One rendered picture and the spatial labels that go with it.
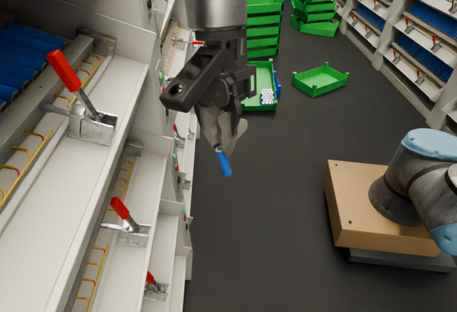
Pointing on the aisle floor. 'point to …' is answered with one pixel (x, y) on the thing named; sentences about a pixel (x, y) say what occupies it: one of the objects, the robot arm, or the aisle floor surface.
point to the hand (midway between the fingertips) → (219, 149)
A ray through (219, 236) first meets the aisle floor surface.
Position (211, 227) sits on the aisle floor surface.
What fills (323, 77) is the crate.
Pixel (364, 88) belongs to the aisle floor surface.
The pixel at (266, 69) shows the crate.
